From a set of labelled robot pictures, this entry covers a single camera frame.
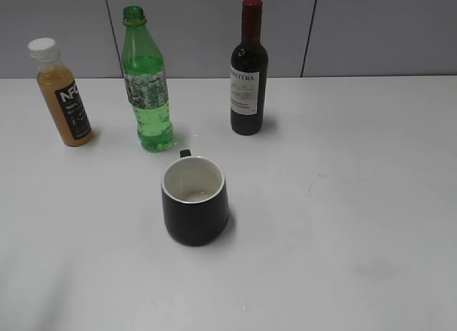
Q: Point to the black mug white interior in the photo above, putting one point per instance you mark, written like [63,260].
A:
[194,199]

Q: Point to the green sprite bottle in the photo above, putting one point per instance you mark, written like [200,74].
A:
[145,81]

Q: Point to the red wine bottle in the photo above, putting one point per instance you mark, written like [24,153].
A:
[249,65]

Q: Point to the orange juice bottle white cap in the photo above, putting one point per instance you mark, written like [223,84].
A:
[58,87]

